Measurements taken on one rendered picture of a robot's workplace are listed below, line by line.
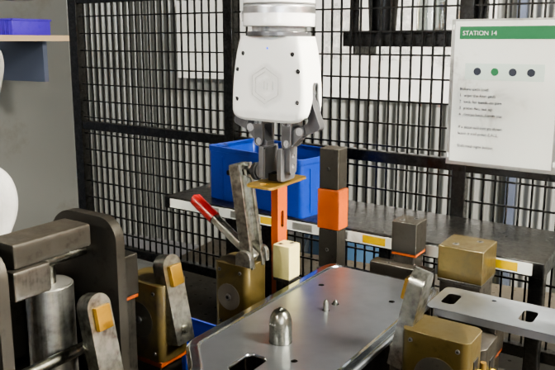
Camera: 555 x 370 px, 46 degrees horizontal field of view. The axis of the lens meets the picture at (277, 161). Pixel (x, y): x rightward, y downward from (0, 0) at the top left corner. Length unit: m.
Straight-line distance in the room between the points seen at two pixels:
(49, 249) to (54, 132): 3.81
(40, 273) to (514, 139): 0.98
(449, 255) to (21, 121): 3.56
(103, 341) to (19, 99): 3.61
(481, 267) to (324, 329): 0.33
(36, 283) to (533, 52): 1.02
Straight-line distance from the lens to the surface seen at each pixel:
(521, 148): 1.43
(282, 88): 0.75
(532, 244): 1.35
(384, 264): 1.26
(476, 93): 1.45
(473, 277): 1.18
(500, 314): 1.08
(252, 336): 0.96
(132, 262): 0.94
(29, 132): 4.47
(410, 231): 1.24
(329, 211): 1.33
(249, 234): 1.07
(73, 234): 0.84
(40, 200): 4.59
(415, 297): 0.88
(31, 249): 0.80
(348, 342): 0.95
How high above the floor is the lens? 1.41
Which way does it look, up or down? 11 degrees down
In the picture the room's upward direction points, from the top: straight up
